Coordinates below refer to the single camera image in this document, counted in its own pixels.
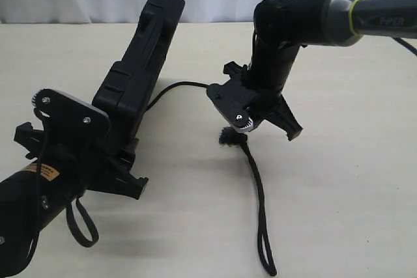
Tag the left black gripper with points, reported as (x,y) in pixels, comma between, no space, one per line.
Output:
(78,160)

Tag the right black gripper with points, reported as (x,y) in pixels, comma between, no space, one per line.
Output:
(264,104)

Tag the black plastic carry case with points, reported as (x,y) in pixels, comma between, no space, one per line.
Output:
(127,88)

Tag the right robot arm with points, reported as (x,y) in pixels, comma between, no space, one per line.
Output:
(282,27)

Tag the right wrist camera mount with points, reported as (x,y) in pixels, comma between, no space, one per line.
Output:
(233,100)

